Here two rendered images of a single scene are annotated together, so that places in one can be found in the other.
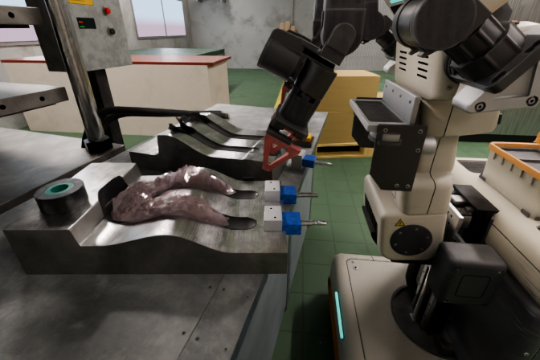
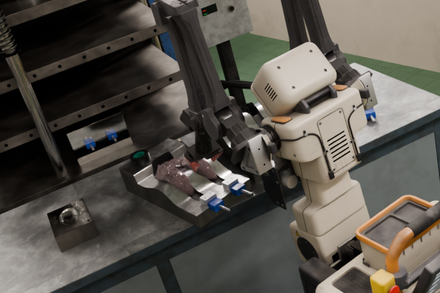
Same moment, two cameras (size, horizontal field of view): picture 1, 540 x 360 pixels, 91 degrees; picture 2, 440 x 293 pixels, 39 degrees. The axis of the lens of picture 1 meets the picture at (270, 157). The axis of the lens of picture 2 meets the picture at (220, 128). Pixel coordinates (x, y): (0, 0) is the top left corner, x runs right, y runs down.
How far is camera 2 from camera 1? 1.89 m
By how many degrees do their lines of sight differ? 51
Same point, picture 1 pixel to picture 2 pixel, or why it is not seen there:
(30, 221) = (127, 167)
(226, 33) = not seen: outside the picture
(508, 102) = (250, 169)
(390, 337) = not seen: outside the picture
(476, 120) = (312, 172)
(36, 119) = (255, 20)
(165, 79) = not seen: outside the picture
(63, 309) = (128, 208)
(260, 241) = (194, 207)
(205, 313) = (160, 228)
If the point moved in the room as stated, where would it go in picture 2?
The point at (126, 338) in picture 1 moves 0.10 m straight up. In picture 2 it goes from (135, 224) to (127, 203)
